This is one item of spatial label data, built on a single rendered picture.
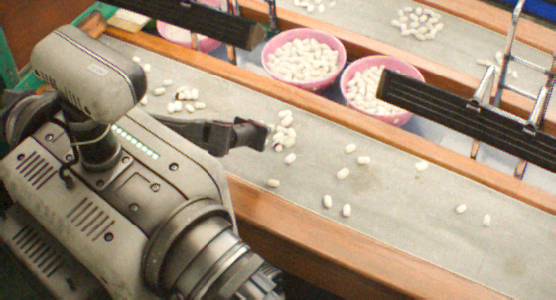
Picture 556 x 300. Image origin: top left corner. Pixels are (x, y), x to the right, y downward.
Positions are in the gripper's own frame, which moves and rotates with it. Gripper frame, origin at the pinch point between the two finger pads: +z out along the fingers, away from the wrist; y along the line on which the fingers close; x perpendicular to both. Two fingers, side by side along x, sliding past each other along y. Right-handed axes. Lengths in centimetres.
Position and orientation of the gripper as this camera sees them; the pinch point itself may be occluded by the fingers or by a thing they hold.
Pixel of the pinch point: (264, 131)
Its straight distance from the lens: 181.1
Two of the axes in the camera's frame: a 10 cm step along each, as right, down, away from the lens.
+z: 4.4, -1.0, 8.9
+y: -8.5, -3.6, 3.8
